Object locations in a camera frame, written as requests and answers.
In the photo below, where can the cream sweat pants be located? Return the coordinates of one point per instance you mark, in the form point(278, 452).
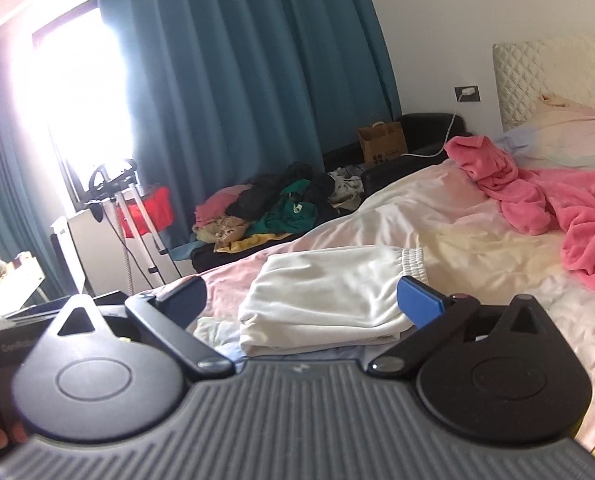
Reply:
point(327, 295)

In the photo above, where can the quilted cream headboard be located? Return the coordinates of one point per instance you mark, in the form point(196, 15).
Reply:
point(552, 70)

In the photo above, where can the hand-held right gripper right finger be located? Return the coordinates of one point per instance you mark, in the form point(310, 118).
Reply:
point(420, 304)

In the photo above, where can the pink fleece blanket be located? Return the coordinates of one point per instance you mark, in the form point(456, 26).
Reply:
point(567, 210)

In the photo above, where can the dark framed window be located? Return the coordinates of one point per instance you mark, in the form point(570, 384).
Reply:
point(82, 100)

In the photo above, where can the pile of dark clothes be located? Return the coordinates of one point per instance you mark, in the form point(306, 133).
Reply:
point(267, 192)

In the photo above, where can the black bench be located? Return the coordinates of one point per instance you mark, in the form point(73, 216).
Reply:
point(427, 130)

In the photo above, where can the pink garment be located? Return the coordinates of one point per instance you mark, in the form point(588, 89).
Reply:
point(217, 205)

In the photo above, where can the narrow blue curtain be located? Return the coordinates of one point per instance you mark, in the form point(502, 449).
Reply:
point(7, 185)

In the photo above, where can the black edged white panel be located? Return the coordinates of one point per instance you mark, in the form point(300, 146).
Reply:
point(70, 255)

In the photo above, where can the yellow garment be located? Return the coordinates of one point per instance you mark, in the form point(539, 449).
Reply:
point(247, 244)

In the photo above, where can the red garment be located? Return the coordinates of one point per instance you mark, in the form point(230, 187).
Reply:
point(152, 210)

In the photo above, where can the bed with pink sheet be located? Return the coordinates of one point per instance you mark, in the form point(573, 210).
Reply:
point(477, 240)

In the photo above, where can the white vanity desk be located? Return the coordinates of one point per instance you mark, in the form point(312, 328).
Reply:
point(7, 285)

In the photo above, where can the black steamer nozzle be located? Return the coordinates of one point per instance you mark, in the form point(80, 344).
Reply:
point(96, 211)

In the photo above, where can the garment steamer stand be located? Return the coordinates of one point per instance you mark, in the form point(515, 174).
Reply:
point(127, 200)

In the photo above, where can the wide blue curtain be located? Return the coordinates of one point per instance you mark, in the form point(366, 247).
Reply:
point(252, 60)

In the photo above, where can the brown paper bag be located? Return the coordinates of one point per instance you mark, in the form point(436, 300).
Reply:
point(382, 145)

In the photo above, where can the green garment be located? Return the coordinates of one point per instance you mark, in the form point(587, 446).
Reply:
point(290, 207)

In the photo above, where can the wall socket with charger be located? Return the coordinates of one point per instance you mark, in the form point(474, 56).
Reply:
point(467, 94)

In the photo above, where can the pastel pillow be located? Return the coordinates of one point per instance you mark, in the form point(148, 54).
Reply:
point(567, 135)

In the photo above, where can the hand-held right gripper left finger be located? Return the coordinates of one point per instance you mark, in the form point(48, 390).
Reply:
point(180, 301)

